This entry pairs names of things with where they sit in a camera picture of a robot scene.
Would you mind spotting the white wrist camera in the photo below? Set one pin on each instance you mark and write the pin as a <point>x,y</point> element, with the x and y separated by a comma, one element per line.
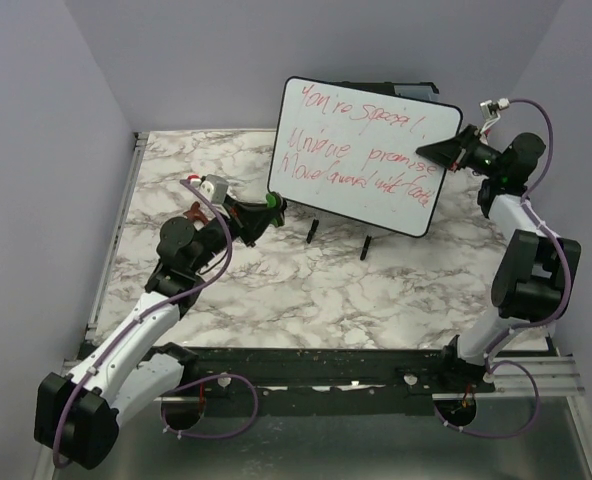
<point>490,110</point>
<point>212,187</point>

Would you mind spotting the brown metal nozzle tip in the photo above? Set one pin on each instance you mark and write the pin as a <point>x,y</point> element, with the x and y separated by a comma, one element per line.
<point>195,214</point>

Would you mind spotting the black whiteboard stand foot left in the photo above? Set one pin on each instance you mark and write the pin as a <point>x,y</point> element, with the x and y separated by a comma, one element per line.
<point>313,229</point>

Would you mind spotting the aluminium extrusion rail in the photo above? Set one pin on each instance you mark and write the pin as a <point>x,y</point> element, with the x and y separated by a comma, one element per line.
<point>553,376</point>

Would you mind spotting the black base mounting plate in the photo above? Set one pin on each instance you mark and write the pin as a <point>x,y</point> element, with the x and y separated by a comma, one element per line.
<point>327,382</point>

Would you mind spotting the white whiteboard with red writing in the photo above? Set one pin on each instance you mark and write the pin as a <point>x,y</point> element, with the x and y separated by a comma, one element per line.
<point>352,153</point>

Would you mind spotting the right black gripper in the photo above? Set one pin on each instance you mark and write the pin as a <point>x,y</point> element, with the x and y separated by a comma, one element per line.
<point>447,153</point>

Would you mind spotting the green round eraser pad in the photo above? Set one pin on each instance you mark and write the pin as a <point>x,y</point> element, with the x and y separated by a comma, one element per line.
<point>277,206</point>

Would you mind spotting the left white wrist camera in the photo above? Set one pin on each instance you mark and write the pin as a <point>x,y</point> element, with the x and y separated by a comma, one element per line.
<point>212,187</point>

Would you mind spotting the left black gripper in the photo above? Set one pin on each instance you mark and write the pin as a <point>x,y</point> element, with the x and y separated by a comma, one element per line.
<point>248,219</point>

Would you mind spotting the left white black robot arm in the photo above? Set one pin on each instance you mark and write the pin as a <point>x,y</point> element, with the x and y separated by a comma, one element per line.
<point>79,414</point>

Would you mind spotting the black whiteboard stand foot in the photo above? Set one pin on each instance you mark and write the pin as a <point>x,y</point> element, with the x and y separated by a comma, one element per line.
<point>365,247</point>
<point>313,229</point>

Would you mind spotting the black plastic toolbox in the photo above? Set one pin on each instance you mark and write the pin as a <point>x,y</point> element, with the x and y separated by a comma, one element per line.
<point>421,90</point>

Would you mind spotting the black whiteboard stand foot right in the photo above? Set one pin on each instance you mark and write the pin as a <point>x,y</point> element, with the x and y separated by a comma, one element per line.
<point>365,247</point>

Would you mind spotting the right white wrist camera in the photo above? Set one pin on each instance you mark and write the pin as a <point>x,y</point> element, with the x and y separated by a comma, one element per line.
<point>490,110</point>

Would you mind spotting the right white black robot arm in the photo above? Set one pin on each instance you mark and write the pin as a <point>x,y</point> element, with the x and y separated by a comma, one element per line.
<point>534,280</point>

